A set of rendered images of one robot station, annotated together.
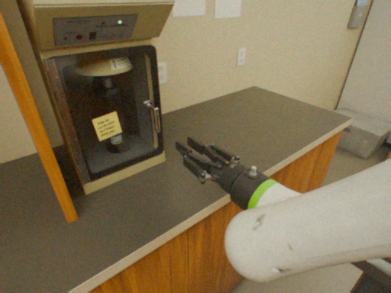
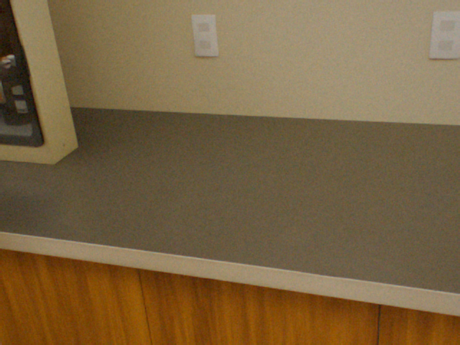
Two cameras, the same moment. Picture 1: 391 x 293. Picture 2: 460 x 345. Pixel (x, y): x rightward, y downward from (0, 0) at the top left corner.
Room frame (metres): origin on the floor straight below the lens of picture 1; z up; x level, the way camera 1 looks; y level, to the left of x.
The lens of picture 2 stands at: (0.52, -1.19, 1.50)
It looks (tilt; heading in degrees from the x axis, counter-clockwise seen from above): 27 degrees down; 59
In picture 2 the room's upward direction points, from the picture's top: 5 degrees counter-clockwise
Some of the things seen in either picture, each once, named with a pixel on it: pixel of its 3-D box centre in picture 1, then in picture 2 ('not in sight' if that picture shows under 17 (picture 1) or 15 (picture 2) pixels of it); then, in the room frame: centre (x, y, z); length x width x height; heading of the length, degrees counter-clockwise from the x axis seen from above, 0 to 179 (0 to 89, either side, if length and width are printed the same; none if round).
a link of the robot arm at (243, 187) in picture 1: (251, 188); not in sight; (0.41, -0.13, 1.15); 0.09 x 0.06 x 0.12; 128
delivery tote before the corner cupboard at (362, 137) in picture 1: (353, 132); not in sight; (2.44, -1.84, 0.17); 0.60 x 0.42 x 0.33; 36
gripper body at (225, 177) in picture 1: (227, 174); not in sight; (0.47, -0.08, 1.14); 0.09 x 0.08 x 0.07; 38
